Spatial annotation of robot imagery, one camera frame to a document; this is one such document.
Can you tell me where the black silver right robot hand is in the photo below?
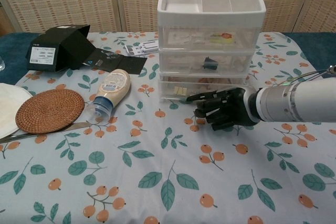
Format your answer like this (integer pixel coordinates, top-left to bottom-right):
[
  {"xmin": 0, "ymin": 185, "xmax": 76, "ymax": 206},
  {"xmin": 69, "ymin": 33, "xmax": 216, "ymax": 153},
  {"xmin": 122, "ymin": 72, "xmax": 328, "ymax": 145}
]
[{"xmin": 185, "ymin": 87, "xmax": 260, "ymax": 132}]

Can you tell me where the white drawer organizer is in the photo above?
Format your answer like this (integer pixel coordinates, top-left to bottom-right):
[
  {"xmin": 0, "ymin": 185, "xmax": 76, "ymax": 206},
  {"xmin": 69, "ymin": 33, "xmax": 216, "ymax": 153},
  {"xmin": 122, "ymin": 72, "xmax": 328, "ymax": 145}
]
[{"xmin": 156, "ymin": 0, "xmax": 266, "ymax": 101}]

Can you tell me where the colourful sticker sheet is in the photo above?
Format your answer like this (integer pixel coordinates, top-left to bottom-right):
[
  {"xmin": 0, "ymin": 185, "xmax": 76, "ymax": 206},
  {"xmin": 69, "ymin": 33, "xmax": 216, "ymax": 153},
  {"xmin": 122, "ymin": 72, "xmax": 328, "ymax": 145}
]
[{"xmin": 209, "ymin": 32, "xmax": 234, "ymax": 46}]

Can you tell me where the floral patterned tablecloth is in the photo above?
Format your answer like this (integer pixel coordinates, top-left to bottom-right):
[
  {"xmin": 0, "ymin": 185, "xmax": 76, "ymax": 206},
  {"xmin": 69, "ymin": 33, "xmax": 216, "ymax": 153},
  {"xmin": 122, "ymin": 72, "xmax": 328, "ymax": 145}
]
[{"xmin": 0, "ymin": 31, "xmax": 336, "ymax": 224}]

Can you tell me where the white barcode label strip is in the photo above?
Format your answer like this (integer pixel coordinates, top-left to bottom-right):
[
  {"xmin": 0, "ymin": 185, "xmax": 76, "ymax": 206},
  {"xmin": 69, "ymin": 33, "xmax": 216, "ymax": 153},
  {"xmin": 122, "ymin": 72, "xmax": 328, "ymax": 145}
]
[
  {"xmin": 124, "ymin": 44, "xmax": 159, "ymax": 57},
  {"xmin": 141, "ymin": 39, "xmax": 159, "ymax": 48}
]

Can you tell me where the black folded card insert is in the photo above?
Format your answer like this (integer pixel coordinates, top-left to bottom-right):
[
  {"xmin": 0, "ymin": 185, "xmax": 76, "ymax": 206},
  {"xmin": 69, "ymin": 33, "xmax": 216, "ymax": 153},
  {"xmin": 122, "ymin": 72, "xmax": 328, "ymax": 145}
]
[{"xmin": 82, "ymin": 48, "xmax": 148, "ymax": 75}]

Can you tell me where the mayonnaise squeeze bottle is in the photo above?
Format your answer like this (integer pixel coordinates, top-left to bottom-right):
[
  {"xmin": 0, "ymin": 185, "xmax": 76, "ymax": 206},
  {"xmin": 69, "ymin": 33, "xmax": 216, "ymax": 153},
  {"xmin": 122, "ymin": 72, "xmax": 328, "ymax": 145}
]
[{"xmin": 85, "ymin": 68, "xmax": 131, "ymax": 124}]

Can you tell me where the metal knife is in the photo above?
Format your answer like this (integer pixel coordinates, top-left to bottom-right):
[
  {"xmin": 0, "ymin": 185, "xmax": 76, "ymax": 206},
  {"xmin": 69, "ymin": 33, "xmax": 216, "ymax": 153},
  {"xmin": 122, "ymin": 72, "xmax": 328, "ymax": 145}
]
[{"xmin": 0, "ymin": 121, "xmax": 91, "ymax": 145}]

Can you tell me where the round woven rattan coaster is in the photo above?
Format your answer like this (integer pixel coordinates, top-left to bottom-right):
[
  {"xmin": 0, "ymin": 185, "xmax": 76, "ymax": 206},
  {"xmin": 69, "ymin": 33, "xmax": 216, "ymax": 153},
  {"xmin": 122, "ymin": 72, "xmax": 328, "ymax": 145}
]
[{"xmin": 15, "ymin": 89, "xmax": 86, "ymax": 133}]

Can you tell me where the black cardboard box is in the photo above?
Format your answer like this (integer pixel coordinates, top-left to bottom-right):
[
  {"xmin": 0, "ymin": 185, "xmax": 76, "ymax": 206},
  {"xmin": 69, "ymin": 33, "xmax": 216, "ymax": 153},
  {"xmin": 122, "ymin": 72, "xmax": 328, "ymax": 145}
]
[{"xmin": 25, "ymin": 24, "xmax": 91, "ymax": 73}]

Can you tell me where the round white plate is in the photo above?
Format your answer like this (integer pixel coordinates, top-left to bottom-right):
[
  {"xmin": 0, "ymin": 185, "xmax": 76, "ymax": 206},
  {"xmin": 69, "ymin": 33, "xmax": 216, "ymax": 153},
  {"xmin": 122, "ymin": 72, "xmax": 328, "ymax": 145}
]
[{"xmin": 0, "ymin": 82, "xmax": 34, "ymax": 140}]

